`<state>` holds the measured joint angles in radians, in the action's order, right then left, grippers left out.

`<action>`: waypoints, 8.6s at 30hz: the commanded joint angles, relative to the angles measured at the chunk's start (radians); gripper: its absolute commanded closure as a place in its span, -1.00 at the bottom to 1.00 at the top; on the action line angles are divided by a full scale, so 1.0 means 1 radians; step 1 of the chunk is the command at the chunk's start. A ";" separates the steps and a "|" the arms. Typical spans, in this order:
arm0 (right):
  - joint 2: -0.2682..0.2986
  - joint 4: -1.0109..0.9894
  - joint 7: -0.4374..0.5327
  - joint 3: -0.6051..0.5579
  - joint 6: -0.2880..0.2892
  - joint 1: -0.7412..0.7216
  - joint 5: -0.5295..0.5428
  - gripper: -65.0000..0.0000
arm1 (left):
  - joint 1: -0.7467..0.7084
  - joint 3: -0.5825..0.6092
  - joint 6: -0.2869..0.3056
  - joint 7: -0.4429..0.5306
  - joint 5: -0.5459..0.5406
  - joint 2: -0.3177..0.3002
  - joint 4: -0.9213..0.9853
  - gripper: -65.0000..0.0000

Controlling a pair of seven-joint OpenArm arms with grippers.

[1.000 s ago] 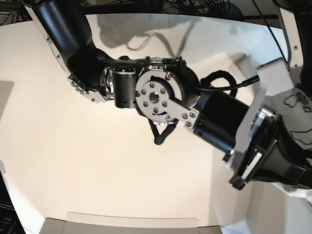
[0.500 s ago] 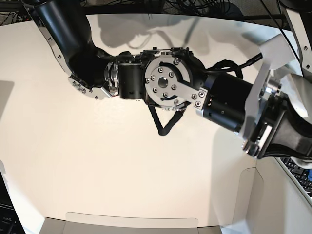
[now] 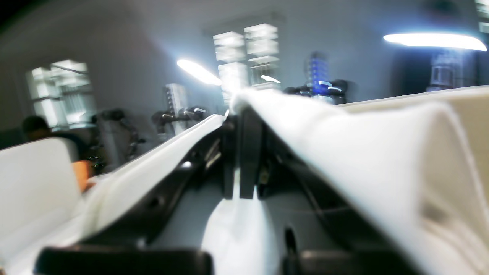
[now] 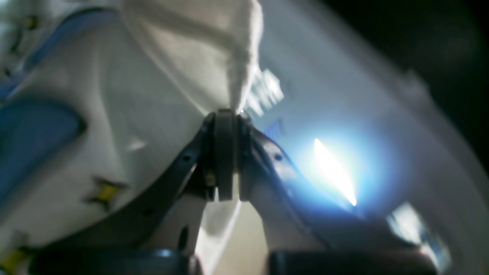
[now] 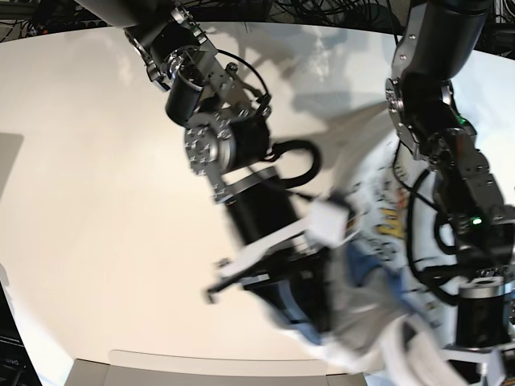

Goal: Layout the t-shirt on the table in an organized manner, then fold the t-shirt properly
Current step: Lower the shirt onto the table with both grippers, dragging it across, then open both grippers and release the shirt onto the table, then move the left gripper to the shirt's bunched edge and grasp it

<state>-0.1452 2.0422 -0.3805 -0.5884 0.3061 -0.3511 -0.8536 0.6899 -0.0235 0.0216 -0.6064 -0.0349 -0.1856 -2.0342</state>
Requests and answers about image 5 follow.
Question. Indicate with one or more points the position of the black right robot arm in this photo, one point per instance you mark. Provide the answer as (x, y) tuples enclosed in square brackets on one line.
[(226, 139)]

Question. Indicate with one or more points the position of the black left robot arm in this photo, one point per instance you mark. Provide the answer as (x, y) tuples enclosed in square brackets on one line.
[(472, 221)]

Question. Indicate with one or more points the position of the white printed t-shirt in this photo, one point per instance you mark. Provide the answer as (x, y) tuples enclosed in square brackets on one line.
[(384, 320)]

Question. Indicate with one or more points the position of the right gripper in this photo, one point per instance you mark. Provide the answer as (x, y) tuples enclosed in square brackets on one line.
[(280, 265)]

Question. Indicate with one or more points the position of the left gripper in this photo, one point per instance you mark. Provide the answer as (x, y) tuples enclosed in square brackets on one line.
[(495, 365)]

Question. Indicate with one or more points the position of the grey front partition panel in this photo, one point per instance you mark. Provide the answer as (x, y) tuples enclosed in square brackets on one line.
[(134, 368)]

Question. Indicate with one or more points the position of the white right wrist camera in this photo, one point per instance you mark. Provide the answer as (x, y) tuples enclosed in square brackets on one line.
[(332, 221)]

